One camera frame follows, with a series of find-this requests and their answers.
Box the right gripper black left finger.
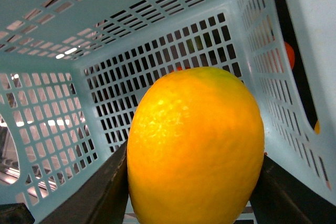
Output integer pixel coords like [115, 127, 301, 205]
[41, 142, 129, 223]

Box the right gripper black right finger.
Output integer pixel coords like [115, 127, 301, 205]
[250, 155, 335, 223]

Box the yellow lemon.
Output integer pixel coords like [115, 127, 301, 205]
[127, 67, 265, 223]

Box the light teal plastic basket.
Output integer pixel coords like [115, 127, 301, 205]
[1, 0, 335, 222]

